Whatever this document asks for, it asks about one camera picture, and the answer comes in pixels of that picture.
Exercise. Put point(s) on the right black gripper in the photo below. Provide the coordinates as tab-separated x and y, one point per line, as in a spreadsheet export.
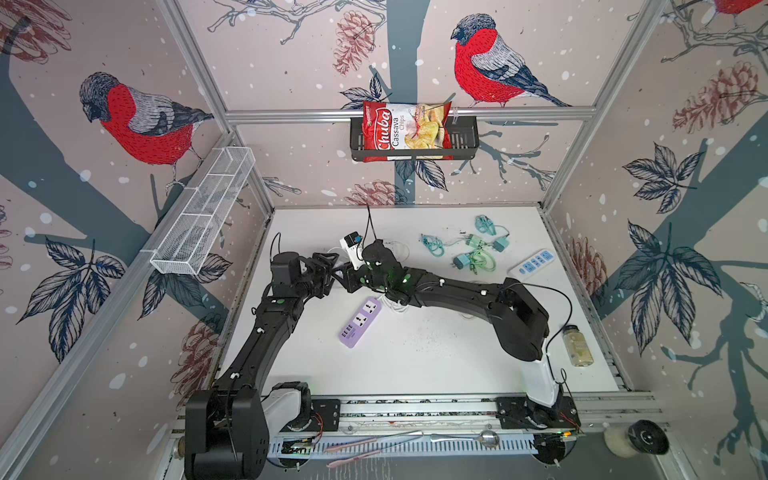
350	277

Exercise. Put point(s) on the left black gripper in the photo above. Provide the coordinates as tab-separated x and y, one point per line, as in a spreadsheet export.
322	266

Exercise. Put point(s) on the small white plug adapter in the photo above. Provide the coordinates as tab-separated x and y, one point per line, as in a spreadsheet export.
352	245

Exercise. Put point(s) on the purple power strip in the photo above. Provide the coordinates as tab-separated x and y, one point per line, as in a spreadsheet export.
360	322

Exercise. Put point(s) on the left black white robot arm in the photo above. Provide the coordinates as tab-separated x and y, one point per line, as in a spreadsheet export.
226	429

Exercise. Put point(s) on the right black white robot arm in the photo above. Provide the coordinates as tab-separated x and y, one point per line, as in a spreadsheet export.
519	320

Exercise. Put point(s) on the white blue power strip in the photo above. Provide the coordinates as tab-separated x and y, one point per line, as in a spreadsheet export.
533	264

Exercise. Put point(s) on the red Chuba cassava chips bag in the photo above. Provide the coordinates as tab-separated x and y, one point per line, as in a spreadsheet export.
396	126

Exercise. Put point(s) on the pink chopsticks pair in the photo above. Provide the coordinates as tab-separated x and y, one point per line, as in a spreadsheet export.
369	447

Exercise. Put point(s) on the metal spoon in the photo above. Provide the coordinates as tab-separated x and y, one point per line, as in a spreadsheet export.
486	438

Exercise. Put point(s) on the glass spice jar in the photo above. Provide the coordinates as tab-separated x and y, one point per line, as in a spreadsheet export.
577	347

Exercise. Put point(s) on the black white tape roll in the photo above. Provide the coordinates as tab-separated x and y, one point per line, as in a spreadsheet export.
641	437

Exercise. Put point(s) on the white wire mesh basket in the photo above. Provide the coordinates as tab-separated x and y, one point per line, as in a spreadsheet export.
191	238

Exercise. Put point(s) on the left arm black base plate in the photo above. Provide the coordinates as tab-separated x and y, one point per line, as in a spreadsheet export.
325	415

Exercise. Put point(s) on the black wall basket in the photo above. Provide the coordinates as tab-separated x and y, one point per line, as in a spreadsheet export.
462	132

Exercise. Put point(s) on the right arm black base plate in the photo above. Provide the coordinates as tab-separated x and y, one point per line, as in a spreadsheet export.
518	412

